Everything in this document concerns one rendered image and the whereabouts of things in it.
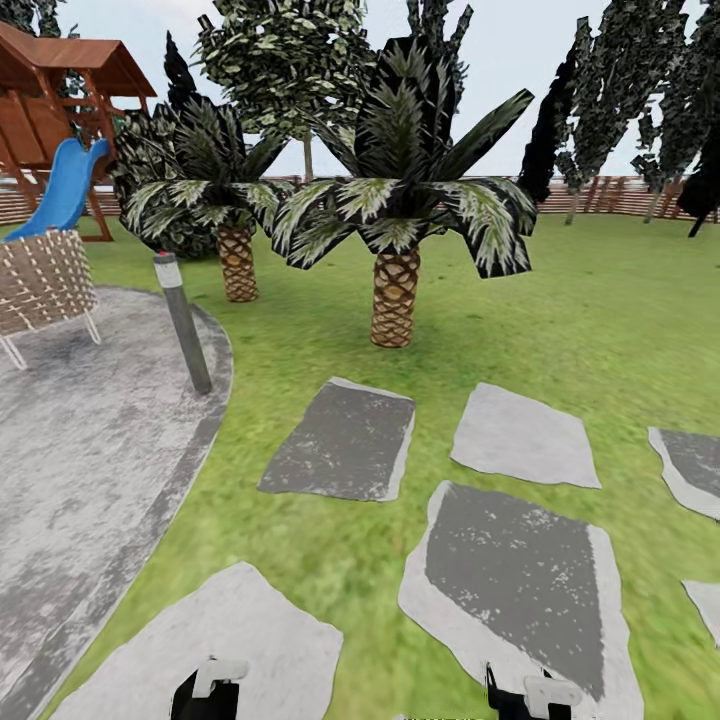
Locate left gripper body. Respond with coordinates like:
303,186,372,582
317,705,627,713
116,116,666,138
171,681,239,720

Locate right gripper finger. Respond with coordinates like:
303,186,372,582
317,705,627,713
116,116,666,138
487,678,509,710

